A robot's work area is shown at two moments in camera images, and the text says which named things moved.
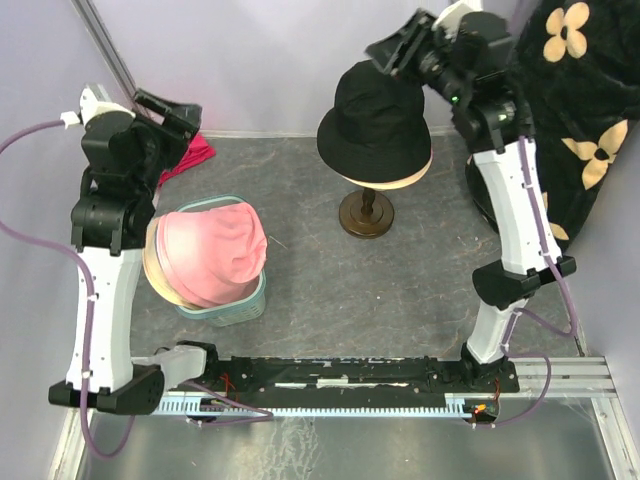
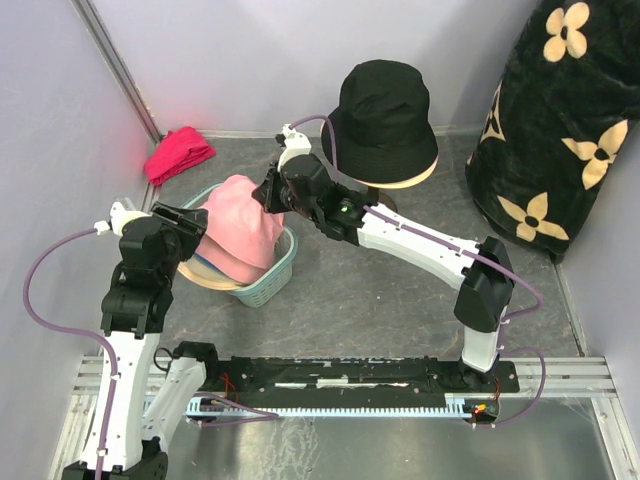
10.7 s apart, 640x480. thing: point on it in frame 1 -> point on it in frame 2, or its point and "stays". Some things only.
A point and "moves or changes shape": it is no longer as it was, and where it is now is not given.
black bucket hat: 376,131 stays
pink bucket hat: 211,253 moves or changes shape
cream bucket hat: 393,183 moves or changes shape
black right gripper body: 427,55 -> 278,196
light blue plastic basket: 235,311 -> 278,276
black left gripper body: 177,129 -> 189,229
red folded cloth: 198,150 stays
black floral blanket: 577,69 stays
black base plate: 345,376 stays
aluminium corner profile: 105,42 stays
